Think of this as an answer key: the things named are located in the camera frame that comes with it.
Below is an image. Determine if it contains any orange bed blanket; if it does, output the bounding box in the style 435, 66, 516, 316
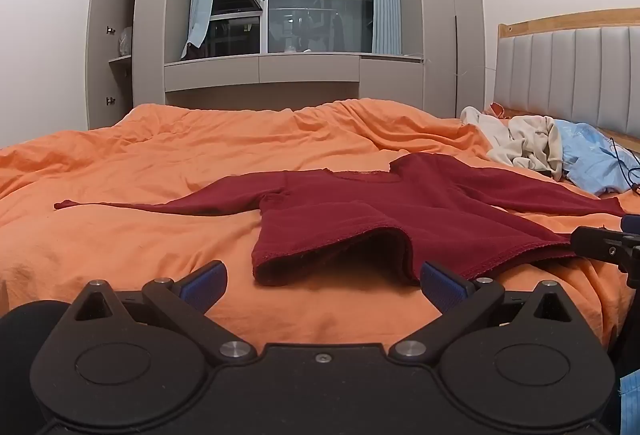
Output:
0, 98, 636, 356

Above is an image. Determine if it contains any cream crumpled garment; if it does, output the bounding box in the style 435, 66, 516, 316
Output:
460, 106, 565, 182

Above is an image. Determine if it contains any grey padded wooden headboard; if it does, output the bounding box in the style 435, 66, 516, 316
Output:
492, 8, 640, 140

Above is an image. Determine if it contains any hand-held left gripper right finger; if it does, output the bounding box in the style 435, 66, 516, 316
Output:
389, 261, 577, 366

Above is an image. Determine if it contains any blue fabric piece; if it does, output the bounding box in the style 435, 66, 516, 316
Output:
619, 372, 640, 435

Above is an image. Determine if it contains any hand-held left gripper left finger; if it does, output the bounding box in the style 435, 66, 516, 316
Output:
74, 259, 258, 367

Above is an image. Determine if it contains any grey closed wardrobe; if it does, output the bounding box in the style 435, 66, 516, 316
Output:
414, 0, 487, 120

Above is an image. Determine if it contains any thin black cable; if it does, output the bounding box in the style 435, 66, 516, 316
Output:
606, 137, 640, 196

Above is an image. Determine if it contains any dark red long-sleeved shirt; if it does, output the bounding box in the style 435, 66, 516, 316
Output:
54, 153, 628, 287

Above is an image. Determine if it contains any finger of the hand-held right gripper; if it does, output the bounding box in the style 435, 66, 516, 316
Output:
570, 226, 632, 266

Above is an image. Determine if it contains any grey window sill cabinet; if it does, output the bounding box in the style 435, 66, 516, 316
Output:
164, 53, 427, 112

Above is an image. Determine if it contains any light blue cloth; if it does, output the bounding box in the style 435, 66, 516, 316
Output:
554, 119, 640, 196

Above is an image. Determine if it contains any grey wardrobe with open door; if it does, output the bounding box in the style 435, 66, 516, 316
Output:
86, 0, 201, 132

